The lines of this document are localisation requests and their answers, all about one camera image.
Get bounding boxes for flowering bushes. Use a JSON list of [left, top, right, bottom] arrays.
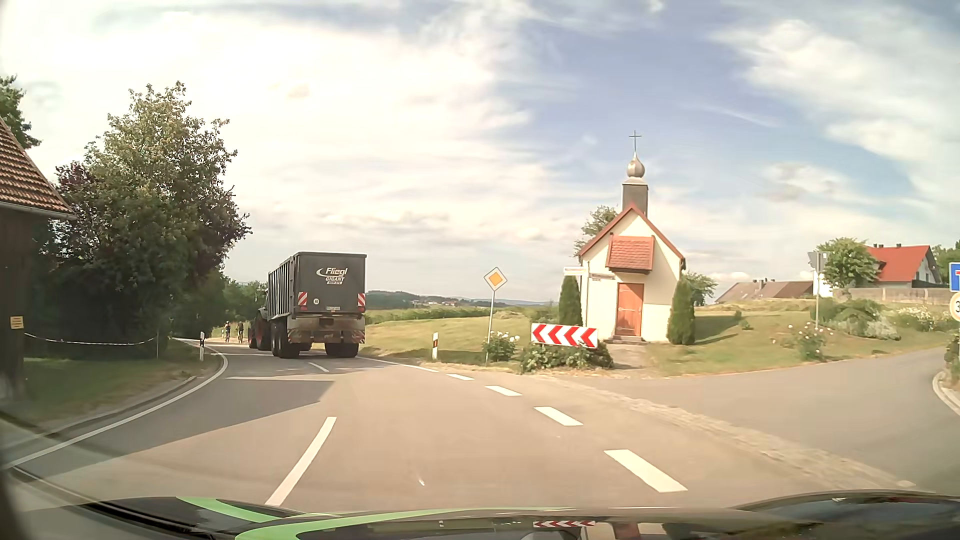
[[480, 330, 615, 375]]

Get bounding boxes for grass verge with chain fence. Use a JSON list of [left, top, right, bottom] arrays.
[[0, 339, 222, 432]]

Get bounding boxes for road markings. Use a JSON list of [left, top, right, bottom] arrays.
[[3, 341, 918, 507]]

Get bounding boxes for grass field around chapel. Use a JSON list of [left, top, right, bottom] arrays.
[[361, 298, 954, 378]]

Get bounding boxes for tree behind chapel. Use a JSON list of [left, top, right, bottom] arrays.
[[573, 204, 621, 257]]

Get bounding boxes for white house with red roof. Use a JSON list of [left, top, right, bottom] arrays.
[[813, 243, 944, 299]]

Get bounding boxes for grey asphalt road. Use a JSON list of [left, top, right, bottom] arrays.
[[0, 339, 960, 519]]

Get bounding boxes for conical evergreen shrub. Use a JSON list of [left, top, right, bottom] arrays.
[[666, 277, 697, 347], [557, 274, 584, 328]]

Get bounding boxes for red white chevron board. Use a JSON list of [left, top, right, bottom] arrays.
[[531, 322, 600, 350]]

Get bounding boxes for car's own bonnet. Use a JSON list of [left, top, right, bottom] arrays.
[[75, 489, 960, 540]]

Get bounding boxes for blue and round road signs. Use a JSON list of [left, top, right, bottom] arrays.
[[948, 261, 960, 361]]

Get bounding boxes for yellow diamond priority sign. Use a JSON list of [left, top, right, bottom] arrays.
[[483, 266, 509, 366]]

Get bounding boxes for small white chapel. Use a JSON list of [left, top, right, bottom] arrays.
[[576, 130, 687, 345]]

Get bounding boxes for road sign on post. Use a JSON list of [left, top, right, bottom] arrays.
[[807, 250, 828, 331]]

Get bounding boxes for dark wooden building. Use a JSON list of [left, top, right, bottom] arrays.
[[0, 116, 78, 402]]

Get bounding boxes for round green tree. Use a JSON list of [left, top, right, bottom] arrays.
[[816, 237, 881, 291]]

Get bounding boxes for stone wall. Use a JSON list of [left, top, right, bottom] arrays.
[[832, 286, 954, 306]]

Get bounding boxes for chain fence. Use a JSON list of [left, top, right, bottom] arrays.
[[22, 330, 162, 360]]

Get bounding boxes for tractor with dark trailer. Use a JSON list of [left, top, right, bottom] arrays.
[[248, 251, 368, 360]]

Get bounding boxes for large leafy tree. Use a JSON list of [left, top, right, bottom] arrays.
[[30, 81, 252, 346]]

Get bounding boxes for hedge row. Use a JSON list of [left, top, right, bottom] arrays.
[[364, 306, 496, 327]]

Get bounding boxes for low brown-roofed building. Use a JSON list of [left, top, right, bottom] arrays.
[[714, 279, 816, 305]]

